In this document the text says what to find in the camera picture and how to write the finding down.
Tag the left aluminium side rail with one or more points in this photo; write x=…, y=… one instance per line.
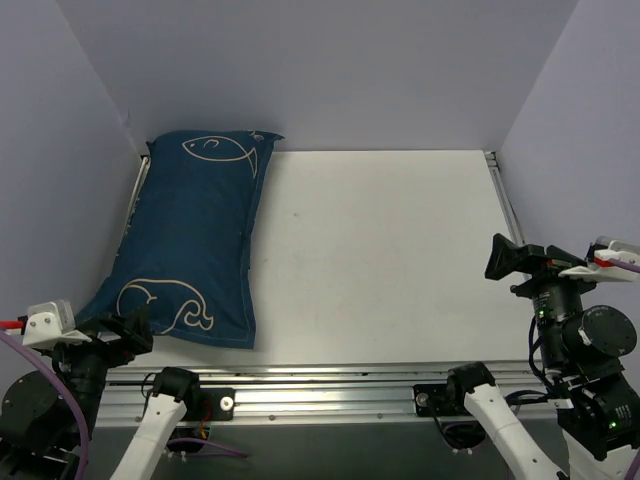
x=145, y=163

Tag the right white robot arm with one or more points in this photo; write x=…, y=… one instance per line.
x=596, y=408

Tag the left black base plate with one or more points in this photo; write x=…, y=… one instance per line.
x=216, y=404

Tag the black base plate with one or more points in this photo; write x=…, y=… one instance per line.
x=435, y=399
x=216, y=404

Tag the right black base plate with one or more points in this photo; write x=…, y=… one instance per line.
x=435, y=399

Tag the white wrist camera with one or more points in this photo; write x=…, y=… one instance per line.
x=51, y=323
x=608, y=260

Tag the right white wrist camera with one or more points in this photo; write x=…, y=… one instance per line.
x=608, y=260

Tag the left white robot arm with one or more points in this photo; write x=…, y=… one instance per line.
x=48, y=415

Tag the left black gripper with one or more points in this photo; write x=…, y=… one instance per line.
x=117, y=341

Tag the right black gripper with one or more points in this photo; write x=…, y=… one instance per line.
x=542, y=257

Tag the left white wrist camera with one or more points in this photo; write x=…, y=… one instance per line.
x=51, y=323

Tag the blue patterned pillowcase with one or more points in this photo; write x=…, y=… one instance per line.
x=186, y=252

